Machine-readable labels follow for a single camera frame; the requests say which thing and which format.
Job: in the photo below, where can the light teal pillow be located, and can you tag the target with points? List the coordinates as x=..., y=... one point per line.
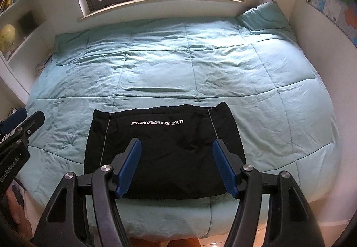
x=265, y=17

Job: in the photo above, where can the black hooded jacket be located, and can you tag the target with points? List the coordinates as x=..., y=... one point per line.
x=173, y=152

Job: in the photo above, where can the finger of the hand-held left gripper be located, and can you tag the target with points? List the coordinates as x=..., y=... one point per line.
x=15, y=118
x=32, y=123

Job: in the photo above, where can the beige windowsill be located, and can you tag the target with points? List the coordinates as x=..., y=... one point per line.
x=167, y=8

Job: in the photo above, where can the light teal quilt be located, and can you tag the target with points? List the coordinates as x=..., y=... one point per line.
x=195, y=74

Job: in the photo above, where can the white shelf unit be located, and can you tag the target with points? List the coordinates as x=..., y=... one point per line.
x=30, y=49

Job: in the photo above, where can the person's left hand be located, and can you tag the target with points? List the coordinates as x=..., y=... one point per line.
x=18, y=216

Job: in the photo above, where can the yellow globe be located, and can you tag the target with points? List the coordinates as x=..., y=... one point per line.
x=7, y=36

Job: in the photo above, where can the person's leg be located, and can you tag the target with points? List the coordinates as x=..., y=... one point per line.
x=167, y=242

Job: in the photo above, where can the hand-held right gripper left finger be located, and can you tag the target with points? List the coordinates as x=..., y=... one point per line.
x=128, y=166

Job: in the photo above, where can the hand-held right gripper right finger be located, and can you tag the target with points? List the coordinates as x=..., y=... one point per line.
x=224, y=166

